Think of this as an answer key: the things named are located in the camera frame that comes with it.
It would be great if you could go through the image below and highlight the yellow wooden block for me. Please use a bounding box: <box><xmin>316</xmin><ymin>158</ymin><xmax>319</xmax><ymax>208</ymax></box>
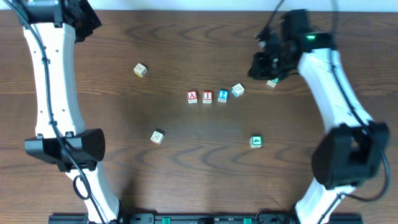
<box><xmin>134</xmin><ymin>63</ymin><xmax>147</xmax><ymax>77</ymax></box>

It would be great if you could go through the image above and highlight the green letter R block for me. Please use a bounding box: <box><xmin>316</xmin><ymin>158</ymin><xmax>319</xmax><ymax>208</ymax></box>
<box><xmin>267</xmin><ymin>78</ymin><xmax>279</xmax><ymax>88</ymax></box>

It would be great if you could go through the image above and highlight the red edged butterfly block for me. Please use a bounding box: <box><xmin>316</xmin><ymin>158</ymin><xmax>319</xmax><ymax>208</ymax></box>
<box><xmin>150</xmin><ymin>131</ymin><xmax>164</xmax><ymax>144</ymax></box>

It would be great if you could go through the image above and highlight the green number 4 block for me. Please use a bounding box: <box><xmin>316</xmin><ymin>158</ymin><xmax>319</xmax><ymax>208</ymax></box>
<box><xmin>250</xmin><ymin>136</ymin><xmax>262</xmax><ymax>148</ymax></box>

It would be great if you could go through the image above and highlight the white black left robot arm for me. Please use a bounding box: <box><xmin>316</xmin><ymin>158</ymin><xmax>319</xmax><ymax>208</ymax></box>
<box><xmin>8</xmin><ymin>0</ymin><xmax>121</xmax><ymax>223</ymax></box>

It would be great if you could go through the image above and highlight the red letter A block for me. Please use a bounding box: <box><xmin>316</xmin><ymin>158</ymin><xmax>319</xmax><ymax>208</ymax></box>
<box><xmin>187</xmin><ymin>90</ymin><xmax>198</xmax><ymax>104</ymax></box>

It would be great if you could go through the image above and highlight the blue number 2 block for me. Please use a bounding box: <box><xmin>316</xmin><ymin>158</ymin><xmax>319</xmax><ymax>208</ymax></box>
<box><xmin>218</xmin><ymin>90</ymin><xmax>229</xmax><ymax>103</ymax></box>

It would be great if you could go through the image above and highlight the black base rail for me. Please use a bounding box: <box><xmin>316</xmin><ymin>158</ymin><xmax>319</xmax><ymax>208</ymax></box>
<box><xmin>48</xmin><ymin>213</ymin><xmax>363</xmax><ymax>224</ymax></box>

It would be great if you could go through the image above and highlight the red letter I block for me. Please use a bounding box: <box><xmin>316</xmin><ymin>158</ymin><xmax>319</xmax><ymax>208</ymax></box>
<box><xmin>202</xmin><ymin>91</ymin><xmax>213</xmax><ymax>104</ymax></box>

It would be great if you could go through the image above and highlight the blue edged picture block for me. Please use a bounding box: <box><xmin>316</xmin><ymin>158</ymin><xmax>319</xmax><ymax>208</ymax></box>
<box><xmin>231</xmin><ymin>83</ymin><xmax>245</xmax><ymax>97</ymax></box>

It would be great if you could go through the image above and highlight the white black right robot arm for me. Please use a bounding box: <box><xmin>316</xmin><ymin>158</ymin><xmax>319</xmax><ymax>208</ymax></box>
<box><xmin>248</xmin><ymin>9</ymin><xmax>391</xmax><ymax>223</ymax></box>

